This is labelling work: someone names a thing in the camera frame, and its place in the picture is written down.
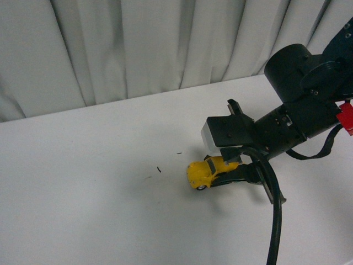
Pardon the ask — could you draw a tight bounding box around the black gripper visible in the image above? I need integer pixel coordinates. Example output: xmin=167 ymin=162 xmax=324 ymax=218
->
xmin=206 ymin=99 xmax=274 ymax=204

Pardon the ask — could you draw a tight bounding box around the yellow beetle toy car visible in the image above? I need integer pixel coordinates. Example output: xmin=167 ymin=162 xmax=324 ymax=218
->
xmin=186 ymin=156 xmax=243 ymax=190

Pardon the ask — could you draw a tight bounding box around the red connector plug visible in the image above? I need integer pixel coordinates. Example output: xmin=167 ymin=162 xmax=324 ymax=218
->
xmin=336 ymin=102 xmax=353 ymax=136

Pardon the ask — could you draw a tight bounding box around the grey pleated curtain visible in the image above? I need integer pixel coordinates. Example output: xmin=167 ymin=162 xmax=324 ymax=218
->
xmin=1 ymin=1 xmax=352 ymax=122

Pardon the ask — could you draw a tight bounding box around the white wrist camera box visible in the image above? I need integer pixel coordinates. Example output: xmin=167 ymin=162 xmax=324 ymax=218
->
xmin=201 ymin=122 xmax=243 ymax=165

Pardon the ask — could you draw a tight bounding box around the thin black flat cable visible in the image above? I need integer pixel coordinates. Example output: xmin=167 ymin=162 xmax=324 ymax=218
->
xmin=285 ymin=124 xmax=344 ymax=161

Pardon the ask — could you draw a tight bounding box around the thick black cable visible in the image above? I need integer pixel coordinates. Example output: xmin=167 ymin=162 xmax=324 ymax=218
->
xmin=239 ymin=146 xmax=285 ymax=265

